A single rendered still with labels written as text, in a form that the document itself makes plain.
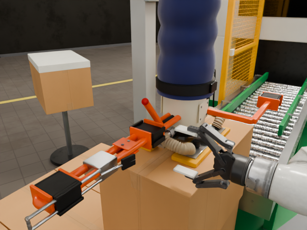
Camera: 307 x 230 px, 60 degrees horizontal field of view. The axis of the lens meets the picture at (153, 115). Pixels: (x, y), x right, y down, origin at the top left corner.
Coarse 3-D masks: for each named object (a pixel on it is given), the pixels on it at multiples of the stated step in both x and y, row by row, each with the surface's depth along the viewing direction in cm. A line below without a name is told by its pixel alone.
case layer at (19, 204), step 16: (80, 160) 168; (80, 176) 153; (16, 192) 140; (96, 192) 140; (0, 208) 130; (16, 208) 130; (32, 208) 130; (80, 208) 130; (96, 208) 130; (0, 224) 120; (16, 224) 120; (32, 224) 120; (48, 224) 120; (64, 224) 120; (80, 224) 120; (96, 224) 120; (224, 224) 122
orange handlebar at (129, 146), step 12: (264, 108) 105; (168, 120) 95; (240, 120) 98; (252, 120) 95; (120, 144) 78; (132, 144) 78; (144, 144) 82; (120, 156) 73; (84, 168) 68; (36, 204) 57
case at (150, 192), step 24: (240, 144) 110; (120, 168) 93; (144, 168) 91; (168, 168) 91; (192, 168) 91; (120, 192) 98; (144, 192) 89; (168, 192) 82; (192, 192) 80; (216, 192) 98; (240, 192) 132; (120, 216) 103; (144, 216) 94; (168, 216) 86; (192, 216) 83; (216, 216) 106
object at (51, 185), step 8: (48, 176) 62; (56, 176) 62; (64, 176) 62; (72, 176) 62; (32, 184) 60; (40, 184) 60; (48, 184) 60; (56, 184) 60; (64, 184) 60; (32, 192) 59; (40, 192) 57; (48, 192) 57; (56, 192) 57; (48, 200) 56
